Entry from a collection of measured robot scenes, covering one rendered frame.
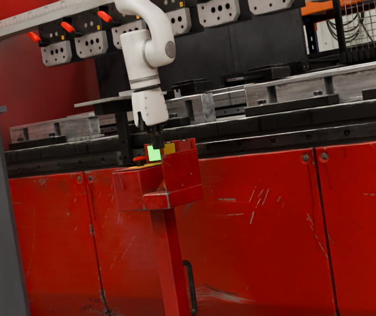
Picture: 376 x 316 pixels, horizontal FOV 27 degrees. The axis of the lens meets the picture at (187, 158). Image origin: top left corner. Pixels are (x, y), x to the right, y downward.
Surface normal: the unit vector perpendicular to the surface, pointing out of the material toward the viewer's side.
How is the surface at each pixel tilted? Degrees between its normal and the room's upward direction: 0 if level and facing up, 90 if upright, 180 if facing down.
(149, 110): 91
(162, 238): 90
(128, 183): 90
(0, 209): 90
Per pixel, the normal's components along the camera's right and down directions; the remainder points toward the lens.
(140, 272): -0.65, 0.14
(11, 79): 0.75, -0.08
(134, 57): -0.43, 0.21
